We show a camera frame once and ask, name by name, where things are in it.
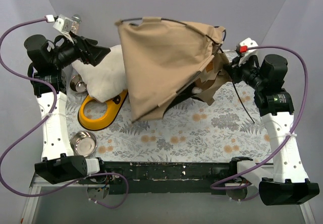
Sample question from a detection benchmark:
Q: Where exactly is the steel bowl at back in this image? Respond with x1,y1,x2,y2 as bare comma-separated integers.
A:
70,74,87,93

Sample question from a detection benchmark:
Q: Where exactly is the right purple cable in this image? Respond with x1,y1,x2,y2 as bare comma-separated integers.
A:
210,45,309,201

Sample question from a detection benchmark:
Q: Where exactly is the beige pet tent fabric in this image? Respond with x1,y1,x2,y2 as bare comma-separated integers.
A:
115,17,232,123

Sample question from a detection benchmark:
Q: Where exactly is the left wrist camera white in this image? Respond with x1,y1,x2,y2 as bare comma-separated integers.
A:
45,14,74,44

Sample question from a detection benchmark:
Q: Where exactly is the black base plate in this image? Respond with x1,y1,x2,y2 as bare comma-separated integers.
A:
78,161,255,196

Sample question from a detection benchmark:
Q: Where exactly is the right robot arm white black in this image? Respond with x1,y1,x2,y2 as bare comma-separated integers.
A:
224,54,319,206

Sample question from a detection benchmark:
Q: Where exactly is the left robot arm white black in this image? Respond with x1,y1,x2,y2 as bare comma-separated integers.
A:
24,33,111,184

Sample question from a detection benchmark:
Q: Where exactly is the floral table mat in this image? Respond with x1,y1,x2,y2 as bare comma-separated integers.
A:
59,51,276,163

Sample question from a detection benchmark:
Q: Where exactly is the steel bowl near front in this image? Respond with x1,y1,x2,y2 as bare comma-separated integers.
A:
70,131,97,157

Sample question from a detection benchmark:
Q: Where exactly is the steel bowl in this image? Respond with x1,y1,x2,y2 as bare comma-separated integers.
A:
70,74,87,93
70,131,97,157

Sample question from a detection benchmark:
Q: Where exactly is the white fluffy cushion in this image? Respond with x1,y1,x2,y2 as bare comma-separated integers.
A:
72,44,127,102

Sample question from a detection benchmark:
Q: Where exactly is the glitter microphone toy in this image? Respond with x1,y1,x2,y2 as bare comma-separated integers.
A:
71,14,82,34

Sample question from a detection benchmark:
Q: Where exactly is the yellow pet bowl stand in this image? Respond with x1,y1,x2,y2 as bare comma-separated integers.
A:
77,89,130,132

